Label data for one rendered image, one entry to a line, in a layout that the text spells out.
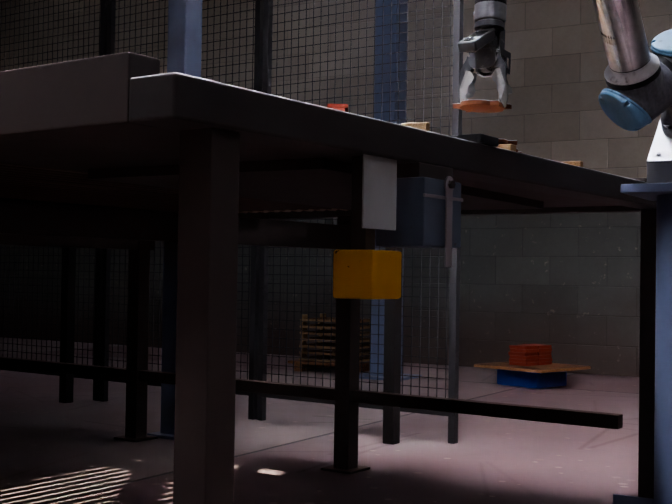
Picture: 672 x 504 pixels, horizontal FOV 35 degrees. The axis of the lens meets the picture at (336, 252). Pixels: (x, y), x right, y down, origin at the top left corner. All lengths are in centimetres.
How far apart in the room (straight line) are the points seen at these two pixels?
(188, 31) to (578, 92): 381
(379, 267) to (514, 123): 599
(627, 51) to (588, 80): 524
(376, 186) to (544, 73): 593
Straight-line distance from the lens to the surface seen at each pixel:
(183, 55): 430
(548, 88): 760
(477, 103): 245
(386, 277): 172
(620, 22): 225
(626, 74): 231
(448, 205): 188
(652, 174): 247
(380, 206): 175
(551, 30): 768
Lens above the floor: 66
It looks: 1 degrees up
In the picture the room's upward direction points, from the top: 1 degrees clockwise
